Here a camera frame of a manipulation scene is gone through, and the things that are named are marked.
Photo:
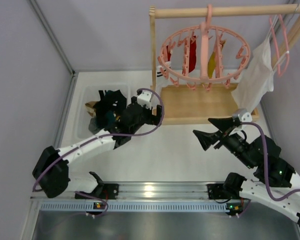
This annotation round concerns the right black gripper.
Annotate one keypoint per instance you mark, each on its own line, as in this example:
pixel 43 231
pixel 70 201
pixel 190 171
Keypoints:
pixel 223 136

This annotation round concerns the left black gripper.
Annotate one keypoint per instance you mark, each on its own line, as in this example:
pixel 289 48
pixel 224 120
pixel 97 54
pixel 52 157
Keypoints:
pixel 152 118

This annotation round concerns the teal green sock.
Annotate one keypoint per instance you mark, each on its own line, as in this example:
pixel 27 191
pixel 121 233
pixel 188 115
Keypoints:
pixel 110 118

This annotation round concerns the mustard yellow sock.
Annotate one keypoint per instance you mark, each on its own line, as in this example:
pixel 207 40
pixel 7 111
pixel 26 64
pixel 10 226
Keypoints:
pixel 211 65

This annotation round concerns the red sock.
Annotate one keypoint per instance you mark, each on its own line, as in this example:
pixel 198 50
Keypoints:
pixel 192 53
pixel 167 53

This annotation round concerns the black striped sock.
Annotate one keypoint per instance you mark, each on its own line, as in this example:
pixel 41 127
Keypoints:
pixel 109 101

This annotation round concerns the white striped sock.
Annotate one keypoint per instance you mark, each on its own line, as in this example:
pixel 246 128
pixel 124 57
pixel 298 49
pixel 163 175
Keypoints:
pixel 161 81

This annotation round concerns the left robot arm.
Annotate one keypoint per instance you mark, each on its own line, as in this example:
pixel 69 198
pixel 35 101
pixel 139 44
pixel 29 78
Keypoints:
pixel 53 171

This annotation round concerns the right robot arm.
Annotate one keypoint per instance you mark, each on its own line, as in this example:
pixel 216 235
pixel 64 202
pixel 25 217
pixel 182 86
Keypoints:
pixel 278 183

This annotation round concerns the pink round clip hanger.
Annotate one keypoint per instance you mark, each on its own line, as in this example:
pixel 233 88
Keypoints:
pixel 209 39

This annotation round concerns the wooden clothes rack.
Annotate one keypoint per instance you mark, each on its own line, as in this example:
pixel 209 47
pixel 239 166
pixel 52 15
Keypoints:
pixel 185 106

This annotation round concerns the grey sock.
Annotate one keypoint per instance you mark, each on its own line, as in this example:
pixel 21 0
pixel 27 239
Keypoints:
pixel 93 126

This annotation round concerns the brown striped sock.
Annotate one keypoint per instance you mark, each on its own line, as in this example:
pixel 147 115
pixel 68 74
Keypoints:
pixel 90 108

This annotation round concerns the clear plastic basket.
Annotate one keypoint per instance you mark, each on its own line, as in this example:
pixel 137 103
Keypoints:
pixel 89 96

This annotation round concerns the white undershirt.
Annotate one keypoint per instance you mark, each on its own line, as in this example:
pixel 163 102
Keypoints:
pixel 257 80

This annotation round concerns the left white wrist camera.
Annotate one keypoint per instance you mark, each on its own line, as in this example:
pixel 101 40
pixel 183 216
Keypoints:
pixel 144 99

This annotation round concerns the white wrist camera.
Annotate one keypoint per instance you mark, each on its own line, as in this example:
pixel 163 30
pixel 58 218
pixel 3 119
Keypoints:
pixel 144 99
pixel 242 115

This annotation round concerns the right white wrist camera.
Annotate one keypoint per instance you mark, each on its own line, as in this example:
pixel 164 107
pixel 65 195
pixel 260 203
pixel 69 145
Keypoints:
pixel 242 115

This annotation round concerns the aluminium rail frame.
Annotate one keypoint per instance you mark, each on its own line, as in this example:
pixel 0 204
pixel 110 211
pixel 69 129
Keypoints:
pixel 134 191

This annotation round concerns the white slotted cable duct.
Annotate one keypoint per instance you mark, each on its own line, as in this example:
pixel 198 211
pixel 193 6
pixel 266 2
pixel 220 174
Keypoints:
pixel 125 206

